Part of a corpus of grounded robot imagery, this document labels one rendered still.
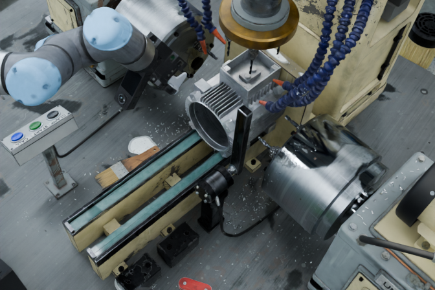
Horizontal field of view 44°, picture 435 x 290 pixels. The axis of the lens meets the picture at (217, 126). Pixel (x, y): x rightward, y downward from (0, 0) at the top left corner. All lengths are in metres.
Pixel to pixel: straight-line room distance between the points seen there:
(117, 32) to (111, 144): 0.72
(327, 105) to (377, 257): 0.55
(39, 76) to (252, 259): 0.81
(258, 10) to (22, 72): 0.51
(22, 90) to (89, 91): 0.86
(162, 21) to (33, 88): 0.61
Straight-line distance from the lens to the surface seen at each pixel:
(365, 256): 1.16
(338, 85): 1.47
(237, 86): 1.34
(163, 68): 1.15
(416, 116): 1.85
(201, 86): 1.41
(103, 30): 0.98
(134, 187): 1.42
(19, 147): 1.35
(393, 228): 1.16
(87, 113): 1.72
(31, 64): 0.91
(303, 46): 1.48
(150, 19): 1.46
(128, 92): 1.15
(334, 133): 1.26
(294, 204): 1.26
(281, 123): 1.52
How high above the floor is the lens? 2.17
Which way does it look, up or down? 55 degrees down
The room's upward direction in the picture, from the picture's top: 5 degrees clockwise
